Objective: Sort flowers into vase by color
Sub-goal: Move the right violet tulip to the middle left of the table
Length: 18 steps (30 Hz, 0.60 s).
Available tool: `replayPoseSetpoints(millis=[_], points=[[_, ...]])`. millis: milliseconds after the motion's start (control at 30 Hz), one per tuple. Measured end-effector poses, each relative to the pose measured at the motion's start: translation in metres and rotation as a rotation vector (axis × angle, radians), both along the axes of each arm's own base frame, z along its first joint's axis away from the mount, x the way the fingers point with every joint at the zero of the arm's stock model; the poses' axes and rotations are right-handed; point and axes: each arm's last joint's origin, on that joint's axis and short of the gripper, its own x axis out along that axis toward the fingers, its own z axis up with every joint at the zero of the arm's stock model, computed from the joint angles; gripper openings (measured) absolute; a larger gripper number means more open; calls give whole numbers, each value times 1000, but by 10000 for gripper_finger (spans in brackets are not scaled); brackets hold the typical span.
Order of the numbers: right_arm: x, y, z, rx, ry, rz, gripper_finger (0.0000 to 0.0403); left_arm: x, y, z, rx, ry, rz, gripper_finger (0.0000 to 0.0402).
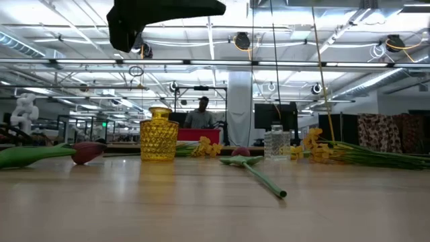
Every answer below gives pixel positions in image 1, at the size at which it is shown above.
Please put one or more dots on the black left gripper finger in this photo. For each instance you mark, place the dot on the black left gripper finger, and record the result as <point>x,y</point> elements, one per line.
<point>134,13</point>

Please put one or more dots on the red artificial tulip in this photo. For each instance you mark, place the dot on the red artificial tulip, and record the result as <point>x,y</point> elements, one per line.
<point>89,151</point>
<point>242,160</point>

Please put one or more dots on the black background robot arm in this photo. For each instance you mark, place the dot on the black background robot arm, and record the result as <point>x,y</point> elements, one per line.
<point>224,132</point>

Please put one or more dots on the yellow textured glass vase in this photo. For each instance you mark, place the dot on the yellow textured glass vase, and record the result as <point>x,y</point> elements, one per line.
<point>159,134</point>

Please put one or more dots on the clear textured glass vase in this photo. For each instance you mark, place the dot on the clear textured glass vase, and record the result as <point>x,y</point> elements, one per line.
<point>277,144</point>

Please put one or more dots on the black monitor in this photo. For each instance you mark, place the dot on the black monitor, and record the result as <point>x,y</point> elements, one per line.
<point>176,119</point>
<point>268,116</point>

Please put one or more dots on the person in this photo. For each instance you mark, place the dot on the person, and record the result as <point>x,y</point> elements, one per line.
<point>200,119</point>

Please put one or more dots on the red plastic bin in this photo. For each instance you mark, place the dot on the red plastic bin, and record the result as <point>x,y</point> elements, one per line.
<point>198,135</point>

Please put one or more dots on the white square pillar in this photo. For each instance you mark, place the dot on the white square pillar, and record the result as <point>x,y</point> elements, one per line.
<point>240,107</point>

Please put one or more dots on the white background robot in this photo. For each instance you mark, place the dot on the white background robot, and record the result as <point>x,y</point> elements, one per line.
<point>25,114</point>

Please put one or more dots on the black cabinet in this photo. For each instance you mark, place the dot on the black cabinet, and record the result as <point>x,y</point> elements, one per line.
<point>346,129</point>

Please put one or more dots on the floral patterned fabric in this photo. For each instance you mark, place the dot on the floral patterned fabric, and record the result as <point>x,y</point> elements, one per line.
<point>376,132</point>

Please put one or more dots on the dark patterned fabric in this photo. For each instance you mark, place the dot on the dark patterned fabric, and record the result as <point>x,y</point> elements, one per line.
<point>416,134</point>

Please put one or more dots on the black camera stand frame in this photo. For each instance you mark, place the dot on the black camera stand frame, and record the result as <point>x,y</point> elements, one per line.
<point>201,88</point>

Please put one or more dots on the black aluminium table frame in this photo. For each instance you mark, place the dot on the black aluminium table frame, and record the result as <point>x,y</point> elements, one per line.
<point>258,151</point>

